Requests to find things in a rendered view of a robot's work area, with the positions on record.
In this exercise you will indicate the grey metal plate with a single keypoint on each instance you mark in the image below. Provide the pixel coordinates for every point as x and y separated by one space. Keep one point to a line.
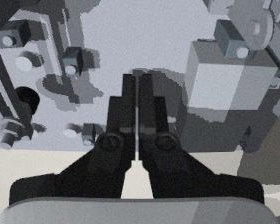
116 37

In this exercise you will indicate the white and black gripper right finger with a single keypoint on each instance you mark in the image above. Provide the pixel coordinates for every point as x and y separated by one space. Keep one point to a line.
179 175

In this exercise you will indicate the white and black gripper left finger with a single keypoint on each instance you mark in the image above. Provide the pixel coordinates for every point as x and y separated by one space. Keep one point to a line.
96 174

